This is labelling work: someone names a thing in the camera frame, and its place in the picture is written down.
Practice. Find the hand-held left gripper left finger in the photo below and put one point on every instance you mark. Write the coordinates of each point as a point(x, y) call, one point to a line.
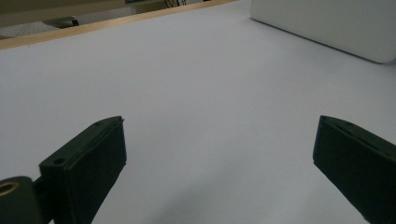
point(90, 161)

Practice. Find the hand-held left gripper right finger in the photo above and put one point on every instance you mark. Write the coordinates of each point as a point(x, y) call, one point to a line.
point(358, 165)

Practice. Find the white plastic box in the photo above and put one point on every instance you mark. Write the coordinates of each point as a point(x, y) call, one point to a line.
point(327, 25)

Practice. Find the wooden table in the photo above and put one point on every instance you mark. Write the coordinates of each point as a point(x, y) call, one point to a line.
point(62, 32)

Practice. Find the wooden desk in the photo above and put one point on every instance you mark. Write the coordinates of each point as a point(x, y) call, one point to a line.
point(46, 9)

